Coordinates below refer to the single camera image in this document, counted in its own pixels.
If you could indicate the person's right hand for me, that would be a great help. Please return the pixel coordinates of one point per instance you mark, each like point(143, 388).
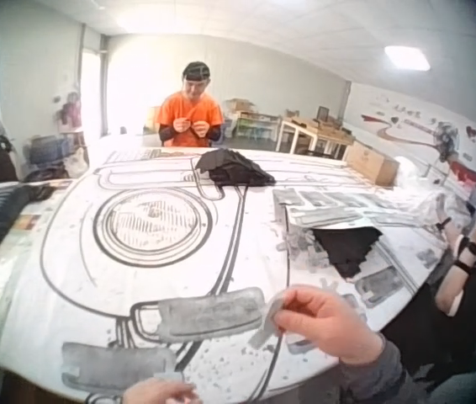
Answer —
point(330, 324)

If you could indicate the shelf rack with boxes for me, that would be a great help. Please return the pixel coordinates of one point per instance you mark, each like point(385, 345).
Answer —
point(250, 120)

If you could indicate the person's left hand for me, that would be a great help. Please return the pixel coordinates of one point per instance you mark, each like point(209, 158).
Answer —
point(154, 392)

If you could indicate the brown cardboard box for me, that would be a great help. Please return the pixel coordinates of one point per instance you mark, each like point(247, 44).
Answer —
point(372, 164)

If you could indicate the white tables with clutter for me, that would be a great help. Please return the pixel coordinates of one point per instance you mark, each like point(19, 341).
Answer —
point(313, 130)

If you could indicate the white bag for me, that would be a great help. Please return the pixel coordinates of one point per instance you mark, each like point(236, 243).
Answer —
point(79, 162)

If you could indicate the clear plastic bag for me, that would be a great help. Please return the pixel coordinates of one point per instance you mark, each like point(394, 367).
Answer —
point(431, 198)

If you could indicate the person's left fingers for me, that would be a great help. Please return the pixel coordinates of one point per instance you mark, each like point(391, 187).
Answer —
point(185, 390)

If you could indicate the square ceiling light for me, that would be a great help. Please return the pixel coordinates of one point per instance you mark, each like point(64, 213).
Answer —
point(407, 57)

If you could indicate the grey fabric strip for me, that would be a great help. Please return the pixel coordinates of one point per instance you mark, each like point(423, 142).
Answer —
point(266, 326)

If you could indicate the blue crate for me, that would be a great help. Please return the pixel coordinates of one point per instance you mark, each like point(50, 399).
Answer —
point(46, 151)

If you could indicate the car drawing table cover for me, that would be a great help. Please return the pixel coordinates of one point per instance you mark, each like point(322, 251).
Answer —
point(158, 261)

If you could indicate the pile of black fabric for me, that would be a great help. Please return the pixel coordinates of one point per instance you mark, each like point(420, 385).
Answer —
point(234, 168)
point(347, 252)

